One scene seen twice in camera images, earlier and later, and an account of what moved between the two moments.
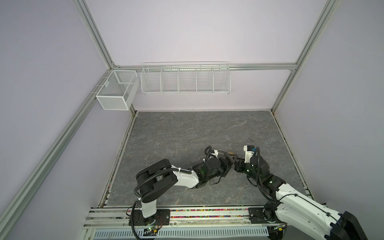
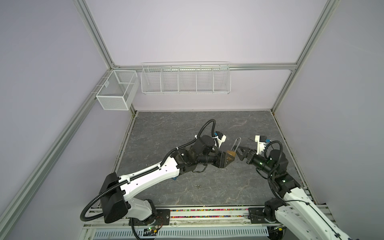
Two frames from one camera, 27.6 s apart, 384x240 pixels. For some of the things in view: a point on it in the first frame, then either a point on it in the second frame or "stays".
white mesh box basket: [118, 92] stays
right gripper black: [238, 165] to [249, 151]
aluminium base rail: [232, 218] stays
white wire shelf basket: [188, 77] stays
